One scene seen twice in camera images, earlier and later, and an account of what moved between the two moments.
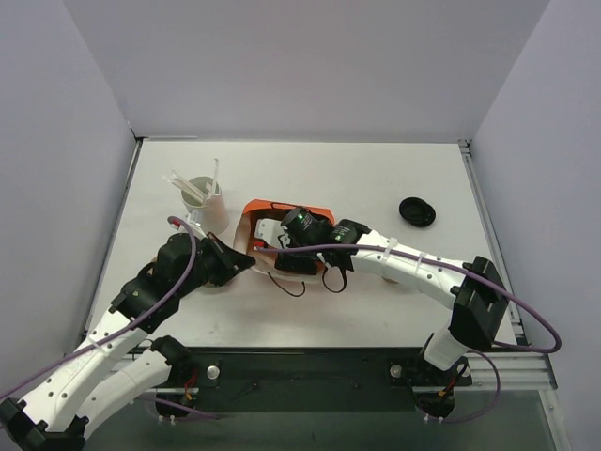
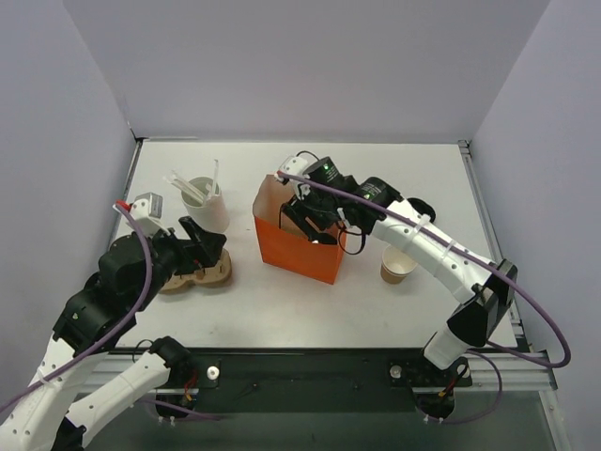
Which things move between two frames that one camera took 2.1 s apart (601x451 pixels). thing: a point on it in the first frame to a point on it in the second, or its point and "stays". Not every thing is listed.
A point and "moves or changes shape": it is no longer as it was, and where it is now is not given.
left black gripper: [221, 258] to [189, 249]
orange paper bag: [282, 242] moves or changes shape
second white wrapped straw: [215, 177] stays
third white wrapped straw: [177, 177] stays
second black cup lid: [417, 212] stays
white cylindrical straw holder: [213, 209] stays
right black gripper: [295, 262] to [306, 207]
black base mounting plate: [312, 379] stays
